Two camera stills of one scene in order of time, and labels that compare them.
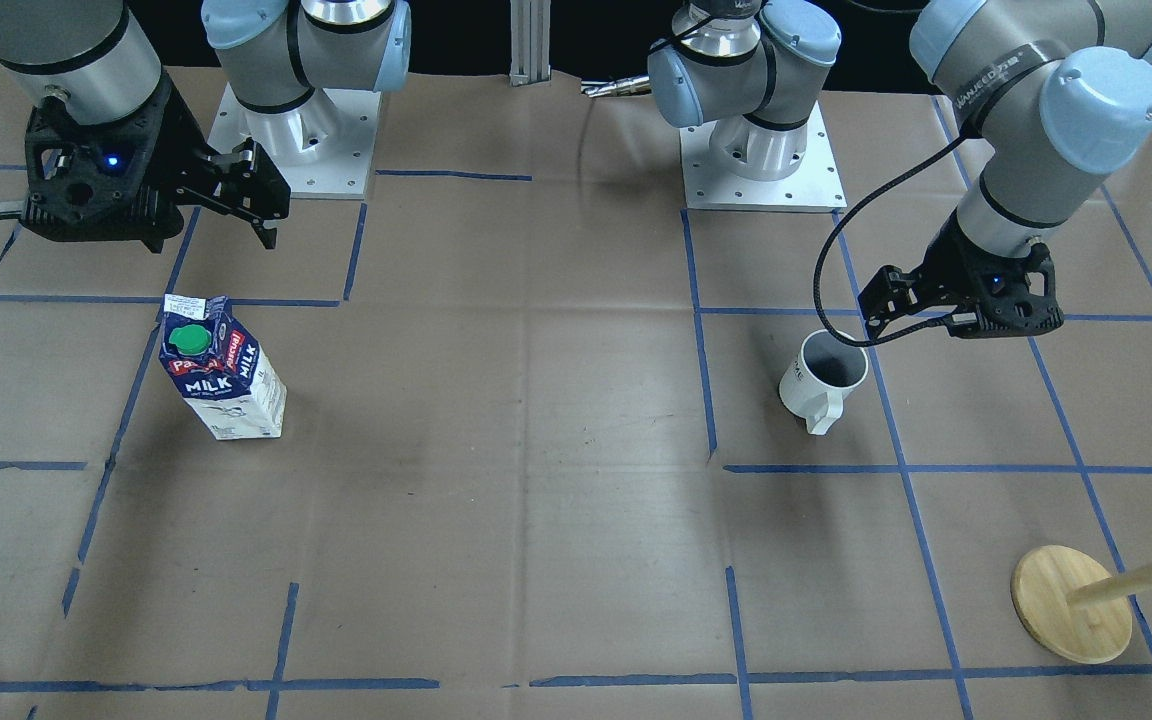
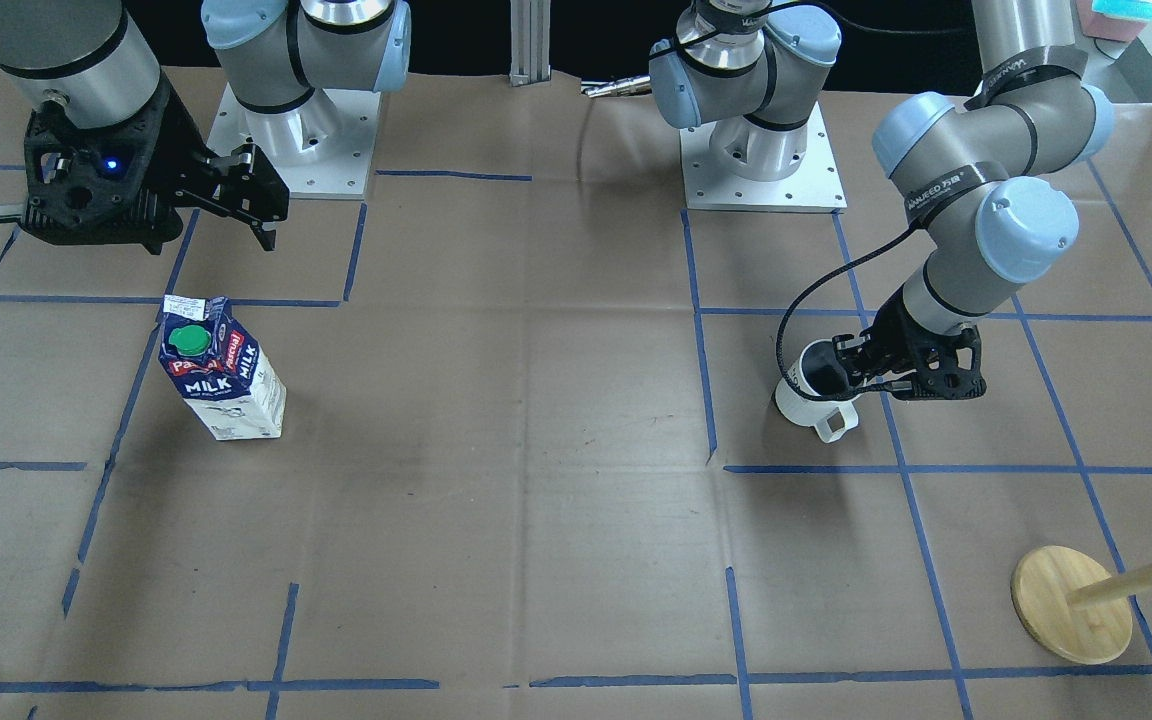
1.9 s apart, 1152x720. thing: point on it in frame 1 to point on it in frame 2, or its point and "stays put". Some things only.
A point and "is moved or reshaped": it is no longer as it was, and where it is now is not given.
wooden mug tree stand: (1070, 604) stays put
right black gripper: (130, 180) stays put
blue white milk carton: (219, 369) stays put
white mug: (826, 370) is moved or reshaped
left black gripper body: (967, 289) to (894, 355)
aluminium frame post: (530, 58) stays put
